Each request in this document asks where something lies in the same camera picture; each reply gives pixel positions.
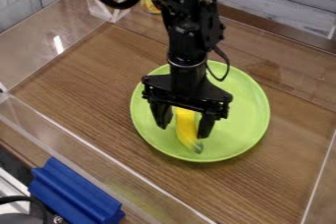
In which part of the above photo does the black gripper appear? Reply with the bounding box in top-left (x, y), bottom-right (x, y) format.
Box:
top-left (142, 75), bottom-right (232, 139)

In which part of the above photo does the yellow banana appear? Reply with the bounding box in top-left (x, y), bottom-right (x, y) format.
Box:
top-left (175, 107), bottom-right (204, 153)

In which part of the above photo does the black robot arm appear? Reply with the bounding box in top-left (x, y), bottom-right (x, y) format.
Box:
top-left (100, 0), bottom-right (232, 139)

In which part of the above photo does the green plate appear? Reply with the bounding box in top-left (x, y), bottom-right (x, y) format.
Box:
top-left (130, 67), bottom-right (271, 162)

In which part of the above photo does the yellow labelled tin can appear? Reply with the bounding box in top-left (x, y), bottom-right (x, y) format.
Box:
top-left (140, 0), bottom-right (162, 15)

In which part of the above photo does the blue plastic clamp block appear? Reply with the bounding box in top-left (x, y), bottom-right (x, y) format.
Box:
top-left (30, 157), bottom-right (126, 224)

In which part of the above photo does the clear acrylic enclosure wall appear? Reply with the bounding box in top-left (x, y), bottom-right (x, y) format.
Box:
top-left (0, 0), bottom-right (336, 224)

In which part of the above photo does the black cable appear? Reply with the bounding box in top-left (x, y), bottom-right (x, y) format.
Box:
top-left (0, 195), bottom-right (34, 205)

